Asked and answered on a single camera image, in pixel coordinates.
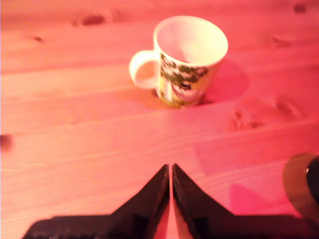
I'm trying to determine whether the black Elwood mug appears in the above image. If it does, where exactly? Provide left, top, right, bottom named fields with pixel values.
left=306, top=155, right=319, bottom=205

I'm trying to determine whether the illustrated hammock mug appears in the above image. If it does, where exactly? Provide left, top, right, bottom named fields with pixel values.
left=129, top=15, right=229, bottom=108

